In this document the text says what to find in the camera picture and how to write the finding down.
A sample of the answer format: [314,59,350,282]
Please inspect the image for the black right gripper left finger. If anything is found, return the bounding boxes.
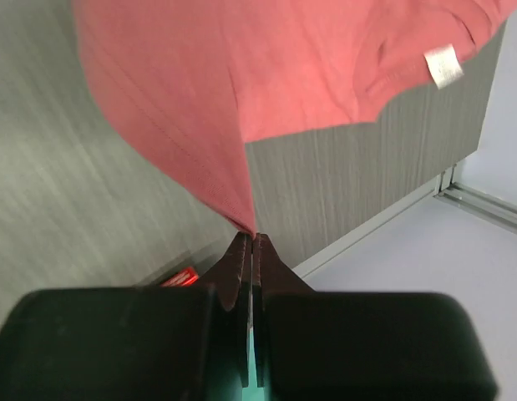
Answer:
[0,233,252,400]

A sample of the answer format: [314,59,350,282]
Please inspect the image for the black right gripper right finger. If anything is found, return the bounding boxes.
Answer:
[252,234,498,400]

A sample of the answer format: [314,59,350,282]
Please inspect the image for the red book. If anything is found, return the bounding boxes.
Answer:
[160,266,199,287]

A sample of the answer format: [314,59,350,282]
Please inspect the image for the aluminium frame rail right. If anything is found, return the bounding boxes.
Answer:
[294,166,517,279]

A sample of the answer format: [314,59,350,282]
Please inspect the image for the pink t-shirt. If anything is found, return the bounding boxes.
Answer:
[73,1,517,234]

